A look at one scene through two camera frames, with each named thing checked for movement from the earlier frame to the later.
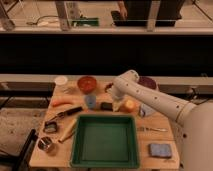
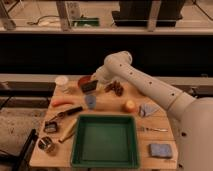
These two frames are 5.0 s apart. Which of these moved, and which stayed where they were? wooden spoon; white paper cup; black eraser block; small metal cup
Moved: black eraser block
Stayed: wooden spoon; white paper cup; small metal cup
